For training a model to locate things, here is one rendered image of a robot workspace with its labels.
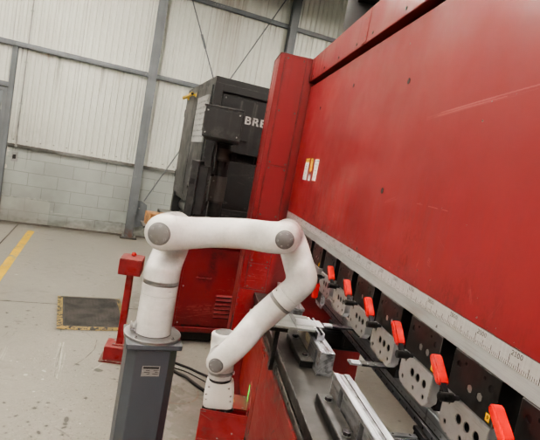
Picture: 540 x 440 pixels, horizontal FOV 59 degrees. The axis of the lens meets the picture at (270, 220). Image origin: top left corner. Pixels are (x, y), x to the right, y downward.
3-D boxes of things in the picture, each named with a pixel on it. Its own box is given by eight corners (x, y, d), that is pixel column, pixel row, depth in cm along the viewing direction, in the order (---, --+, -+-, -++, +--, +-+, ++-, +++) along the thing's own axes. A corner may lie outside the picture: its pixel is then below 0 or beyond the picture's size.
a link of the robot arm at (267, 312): (288, 322, 145) (216, 384, 148) (290, 307, 160) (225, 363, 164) (268, 300, 144) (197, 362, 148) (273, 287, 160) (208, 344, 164)
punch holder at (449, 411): (436, 423, 96) (454, 347, 95) (474, 428, 98) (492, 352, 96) (479, 471, 82) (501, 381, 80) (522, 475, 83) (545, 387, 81)
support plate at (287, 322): (249, 310, 211) (249, 308, 211) (306, 318, 216) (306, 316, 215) (253, 324, 194) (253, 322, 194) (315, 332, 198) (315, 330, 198)
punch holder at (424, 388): (397, 379, 116) (411, 314, 114) (428, 382, 117) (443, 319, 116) (425, 410, 101) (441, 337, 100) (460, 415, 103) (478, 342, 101)
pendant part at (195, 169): (189, 209, 336) (197, 160, 332) (205, 212, 337) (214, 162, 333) (182, 216, 291) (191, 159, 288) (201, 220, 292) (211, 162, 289)
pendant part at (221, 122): (190, 228, 345) (209, 111, 336) (223, 234, 348) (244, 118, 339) (182, 239, 295) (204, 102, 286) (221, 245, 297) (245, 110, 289)
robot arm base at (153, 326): (124, 345, 149) (133, 288, 147) (121, 323, 167) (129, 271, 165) (184, 347, 156) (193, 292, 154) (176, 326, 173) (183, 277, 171)
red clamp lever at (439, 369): (430, 351, 96) (442, 399, 89) (448, 354, 96) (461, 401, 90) (425, 355, 97) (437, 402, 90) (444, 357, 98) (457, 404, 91)
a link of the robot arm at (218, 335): (231, 376, 155) (235, 365, 164) (234, 338, 153) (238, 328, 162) (205, 374, 155) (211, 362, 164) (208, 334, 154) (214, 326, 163)
